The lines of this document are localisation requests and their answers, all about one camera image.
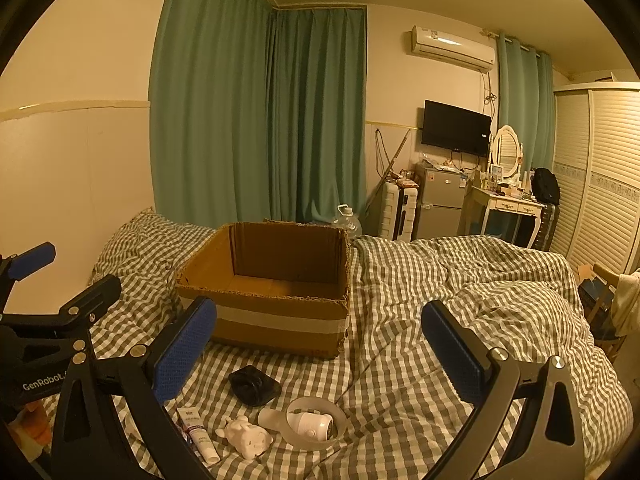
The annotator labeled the white cream tube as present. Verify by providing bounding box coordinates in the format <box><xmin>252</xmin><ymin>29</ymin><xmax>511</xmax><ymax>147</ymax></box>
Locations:
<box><xmin>177</xmin><ymin>406</ymin><xmax>220</xmax><ymax>466</ymax></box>

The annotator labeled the black tape roll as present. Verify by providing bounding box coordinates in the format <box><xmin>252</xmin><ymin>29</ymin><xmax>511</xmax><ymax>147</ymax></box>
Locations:
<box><xmin>228</xmin><ymin>365</ymin><xmax>282</xmax><ymax>408</ymax></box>

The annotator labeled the white animal figurine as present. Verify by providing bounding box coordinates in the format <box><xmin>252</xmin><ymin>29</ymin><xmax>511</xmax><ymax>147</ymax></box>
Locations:
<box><xmin>215</xmin><ymin>415</ymin><xmax>273</xmax><ymax>460</ymax></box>

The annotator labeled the clear tape ring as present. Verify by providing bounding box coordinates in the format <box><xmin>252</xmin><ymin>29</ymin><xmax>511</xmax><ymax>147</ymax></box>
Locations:
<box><xmin>284</xmin><ymin>395</ymin><xmax>350</xmax><ymax>452</ymax></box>

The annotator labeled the white bottle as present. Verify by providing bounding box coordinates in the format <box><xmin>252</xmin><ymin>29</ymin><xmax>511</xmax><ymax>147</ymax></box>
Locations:
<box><xmin>258</xmin><ymin>408</ymin><xmax>334</xmax><ymax>442</ymax></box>

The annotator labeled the checkered pillow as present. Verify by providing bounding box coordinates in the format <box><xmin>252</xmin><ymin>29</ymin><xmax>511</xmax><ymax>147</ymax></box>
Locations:
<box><xmin>88</xmin><ymin>208</ymin><xmax>216</xmax><ymax>285</ymax></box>

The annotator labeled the grey checkered duvet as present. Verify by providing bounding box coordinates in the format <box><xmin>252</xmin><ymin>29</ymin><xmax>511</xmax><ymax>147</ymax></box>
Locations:
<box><xmin>167</xmin><ymin>236</ymin><xmax>634</xmax><ymax>479</ymax></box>

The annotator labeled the brown cardboard box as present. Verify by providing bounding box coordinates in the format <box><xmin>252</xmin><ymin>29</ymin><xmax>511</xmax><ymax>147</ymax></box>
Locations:
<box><xmin>176</xmin><ymin>221</ymin><xmax>349</xmax><ymax>360</ymax></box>

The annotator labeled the white dressing table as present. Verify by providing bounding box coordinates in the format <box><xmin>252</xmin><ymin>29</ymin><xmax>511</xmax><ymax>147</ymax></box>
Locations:
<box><xmin>457</xmin><ymin>185</ymin><xmax>544</xmax><ymax>248</ymax></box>

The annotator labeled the silver mini fridge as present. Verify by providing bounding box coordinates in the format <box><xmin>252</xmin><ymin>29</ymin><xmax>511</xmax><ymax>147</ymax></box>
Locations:
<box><xmin>413</xmin><ymin>162</ymin><xmax>466</xmax><ymax>240</ymax></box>

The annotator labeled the white suitcase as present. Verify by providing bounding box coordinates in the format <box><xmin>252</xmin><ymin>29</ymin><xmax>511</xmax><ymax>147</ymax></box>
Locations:
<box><xmin>378</xmin><ymin>182</ymin><xmax>418</xmax><ymax>242</ymax></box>

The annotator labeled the black backpack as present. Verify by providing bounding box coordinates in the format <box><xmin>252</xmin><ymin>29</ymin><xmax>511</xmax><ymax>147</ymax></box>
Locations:
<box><xmin>532</xmin><ymin>168</ymin><xmax>561</xmax><ymax>206</ymax></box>

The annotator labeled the clear water jug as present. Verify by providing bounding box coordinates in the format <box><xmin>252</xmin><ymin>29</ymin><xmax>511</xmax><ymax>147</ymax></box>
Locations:
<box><xmin>332</xmin><ymin>204</ymin><xmax>362</xmax><ymax>240</ymax></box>

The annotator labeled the oval vanity mirror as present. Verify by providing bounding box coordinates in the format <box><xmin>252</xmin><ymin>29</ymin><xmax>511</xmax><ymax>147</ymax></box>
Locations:
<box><xmin>489</xmin><ymin>125</ymin><xmax>523</xmax><ymax>179</ymax></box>

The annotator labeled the green curtain left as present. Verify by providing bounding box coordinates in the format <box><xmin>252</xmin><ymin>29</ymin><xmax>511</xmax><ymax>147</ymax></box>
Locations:
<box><xmin>149</xmin><ymin>0</ymin><xmax>368</xmax><ymax>228</ymax></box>

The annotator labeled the green curtain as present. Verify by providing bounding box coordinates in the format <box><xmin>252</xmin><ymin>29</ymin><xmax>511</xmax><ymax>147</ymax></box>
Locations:
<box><xmin>149</xmin><ymin>0</ymin><xmax>368</xmax><ymax>228</ymax></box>
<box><xmin>496</xmin><ymin>34</ymin><xmax>555</xmax><ymax>170</ymax></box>

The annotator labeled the white louvred wardrobe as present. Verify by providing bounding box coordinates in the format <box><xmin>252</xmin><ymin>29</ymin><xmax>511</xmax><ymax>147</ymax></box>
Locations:
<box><xmin>551</xmin><ymin>81</ymin><xmax>639</xmax><ymax>273</ymax></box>

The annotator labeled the green curtain right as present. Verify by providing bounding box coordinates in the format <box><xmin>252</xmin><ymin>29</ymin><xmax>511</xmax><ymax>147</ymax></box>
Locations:
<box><xmin>496</xmin><ymin>34</ymin><xmax>555</xmax><ymax>170</ymax></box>

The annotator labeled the white air conditioner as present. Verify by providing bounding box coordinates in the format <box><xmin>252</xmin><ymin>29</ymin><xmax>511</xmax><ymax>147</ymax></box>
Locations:
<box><xmin>411</xmin><ymin>26</ymin><xmax>496</xmax><ymax>72</ymax></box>

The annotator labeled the black wall television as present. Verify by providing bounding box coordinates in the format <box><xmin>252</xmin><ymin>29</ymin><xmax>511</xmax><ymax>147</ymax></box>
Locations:
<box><xmin>421</xmin><ymin>100</ymin><xmax>491</xmax><ymax>157</ymax></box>

